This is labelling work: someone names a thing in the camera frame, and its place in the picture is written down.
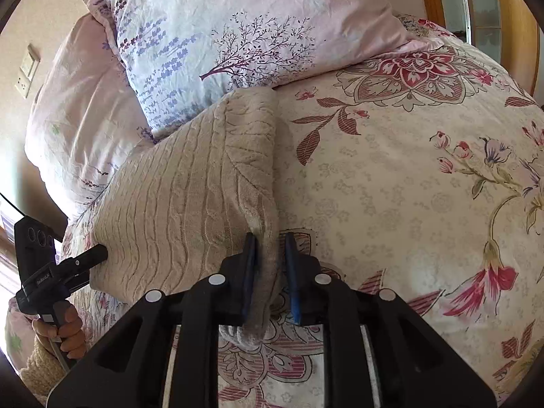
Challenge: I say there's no floral cream bedspread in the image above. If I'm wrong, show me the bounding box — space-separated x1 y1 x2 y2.
55 13 544 408

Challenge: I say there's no person's left hand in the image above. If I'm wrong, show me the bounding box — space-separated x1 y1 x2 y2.
32 304 86 360

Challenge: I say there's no beige cable-knit sweater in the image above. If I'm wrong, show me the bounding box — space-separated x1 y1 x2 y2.
88 87 295 349

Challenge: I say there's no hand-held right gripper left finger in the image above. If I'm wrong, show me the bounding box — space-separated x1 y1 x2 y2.
47 233 258 408

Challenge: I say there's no beige wall socket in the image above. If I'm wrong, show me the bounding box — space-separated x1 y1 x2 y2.
14 68 33 98

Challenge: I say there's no beige wall switch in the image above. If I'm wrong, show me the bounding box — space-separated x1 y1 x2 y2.
22 45 41 78

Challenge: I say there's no person's left forearm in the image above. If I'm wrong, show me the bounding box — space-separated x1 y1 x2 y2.
19 338 71 404

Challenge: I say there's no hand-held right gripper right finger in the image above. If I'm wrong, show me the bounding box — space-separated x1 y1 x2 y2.
284 232 498 408

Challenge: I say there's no wooden wardrobe panel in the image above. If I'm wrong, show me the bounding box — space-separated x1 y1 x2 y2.
493 0 544 98

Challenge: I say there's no silver framed glass panel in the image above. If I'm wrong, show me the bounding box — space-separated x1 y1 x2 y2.
457 0 508 58

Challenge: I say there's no lavender print pillow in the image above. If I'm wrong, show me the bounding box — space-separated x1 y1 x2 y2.
83 0 430 141

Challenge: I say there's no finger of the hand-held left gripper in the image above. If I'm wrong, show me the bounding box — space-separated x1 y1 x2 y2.
64 269 93 295
59 243 109 273

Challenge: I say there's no black cable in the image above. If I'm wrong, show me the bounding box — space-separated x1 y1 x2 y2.
0 192 27 219

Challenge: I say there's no pink floral pillow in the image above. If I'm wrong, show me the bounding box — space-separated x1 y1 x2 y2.
24 13 160 226

